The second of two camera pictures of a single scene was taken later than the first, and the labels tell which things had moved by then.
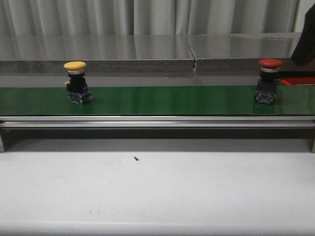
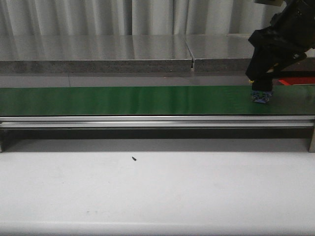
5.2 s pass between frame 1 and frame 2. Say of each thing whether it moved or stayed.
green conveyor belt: stayed
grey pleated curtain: stayed
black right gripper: moved
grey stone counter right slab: stayed
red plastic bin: stayed
